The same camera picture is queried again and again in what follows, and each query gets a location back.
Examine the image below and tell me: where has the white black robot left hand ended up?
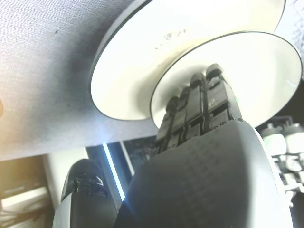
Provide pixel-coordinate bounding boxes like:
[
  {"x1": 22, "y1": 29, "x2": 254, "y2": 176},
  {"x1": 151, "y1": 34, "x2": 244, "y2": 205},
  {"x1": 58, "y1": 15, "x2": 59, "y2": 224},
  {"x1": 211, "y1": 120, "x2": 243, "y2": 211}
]
[{"x1": 51, "y1": 63, "x2": 293, "y2": 228}]

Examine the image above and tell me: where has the white robot column LED strip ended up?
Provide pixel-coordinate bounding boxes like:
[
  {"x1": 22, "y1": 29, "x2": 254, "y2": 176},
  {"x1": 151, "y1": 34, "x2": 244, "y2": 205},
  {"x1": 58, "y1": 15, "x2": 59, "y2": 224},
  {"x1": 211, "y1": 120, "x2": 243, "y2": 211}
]
[{"x1": 85, "y1": 140, "x2": 134, "y2": 205}]

